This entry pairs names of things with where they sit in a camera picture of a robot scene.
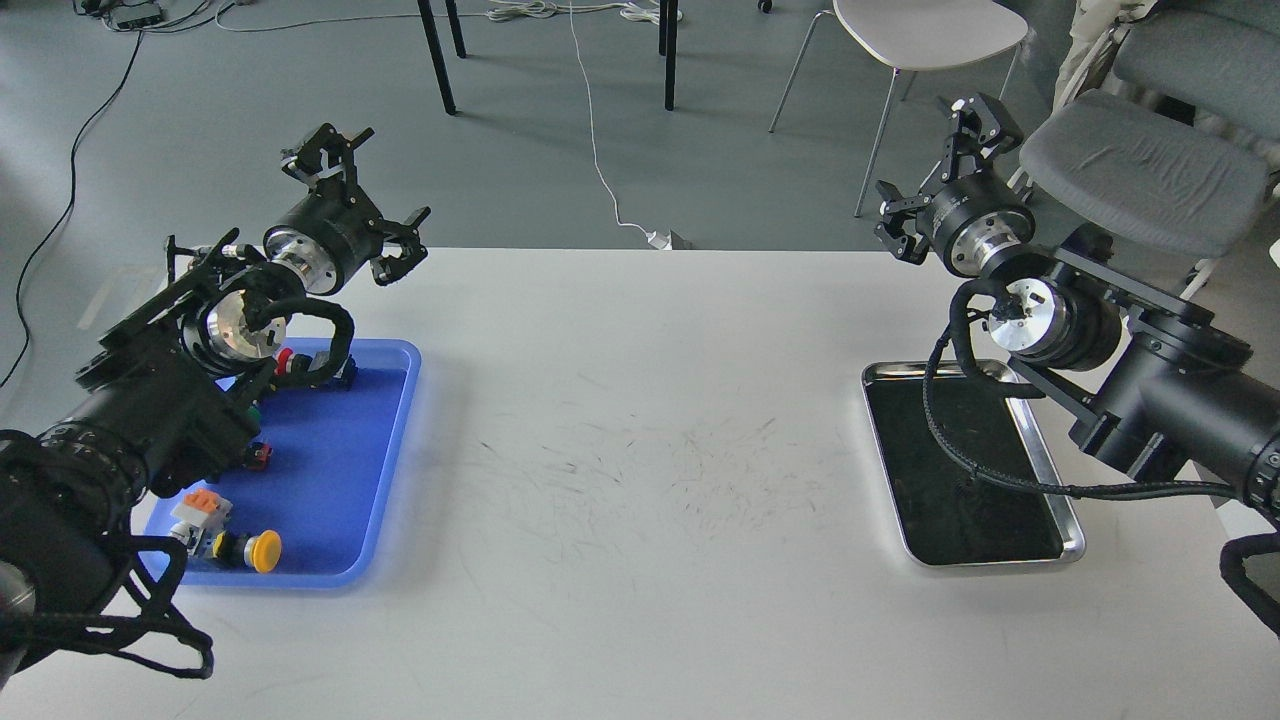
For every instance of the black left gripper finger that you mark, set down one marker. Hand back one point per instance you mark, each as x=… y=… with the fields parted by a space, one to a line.
x=388 y=269
x=325 y=155

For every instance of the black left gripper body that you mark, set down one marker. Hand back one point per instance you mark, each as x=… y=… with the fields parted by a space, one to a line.
x=326 y=237

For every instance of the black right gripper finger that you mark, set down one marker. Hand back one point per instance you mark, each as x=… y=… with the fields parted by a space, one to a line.
x=896 y=211
x=981 y=129

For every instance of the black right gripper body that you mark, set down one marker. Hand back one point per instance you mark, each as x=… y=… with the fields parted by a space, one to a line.
x=971 y=214

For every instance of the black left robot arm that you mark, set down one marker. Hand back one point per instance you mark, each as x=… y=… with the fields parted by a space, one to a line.
x=169 y=402

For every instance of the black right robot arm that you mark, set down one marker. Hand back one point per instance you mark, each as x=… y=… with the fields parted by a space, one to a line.
x=1156 y=391

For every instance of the blue plastic tray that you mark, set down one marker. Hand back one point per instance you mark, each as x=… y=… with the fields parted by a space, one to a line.
x=327 y=483

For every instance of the silver metal tray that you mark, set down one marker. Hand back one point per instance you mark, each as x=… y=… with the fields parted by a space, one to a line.
x=946 y=518

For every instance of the white chair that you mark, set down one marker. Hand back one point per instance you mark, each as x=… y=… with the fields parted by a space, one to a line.
x=911 y=36

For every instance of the grey upholstered chair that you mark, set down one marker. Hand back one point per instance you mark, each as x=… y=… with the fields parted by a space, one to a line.
x=1148 y=178

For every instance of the white power adapter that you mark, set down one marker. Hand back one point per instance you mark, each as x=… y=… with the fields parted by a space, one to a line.
x=668 y=241

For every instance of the orange white contact block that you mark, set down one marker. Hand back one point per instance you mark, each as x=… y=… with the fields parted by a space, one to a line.
x=203 y=509

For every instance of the yellow mushroom push button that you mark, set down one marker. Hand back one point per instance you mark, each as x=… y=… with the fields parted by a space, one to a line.
x=225 y=550

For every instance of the black switch contact block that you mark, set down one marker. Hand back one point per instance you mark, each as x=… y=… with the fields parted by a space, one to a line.
x=345 y=378

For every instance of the red push button switch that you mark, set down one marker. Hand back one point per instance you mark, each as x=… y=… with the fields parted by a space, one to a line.
x=283 y=362

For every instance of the black selector switch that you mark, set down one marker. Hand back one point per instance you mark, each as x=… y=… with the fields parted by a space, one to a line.
x=256 y=456

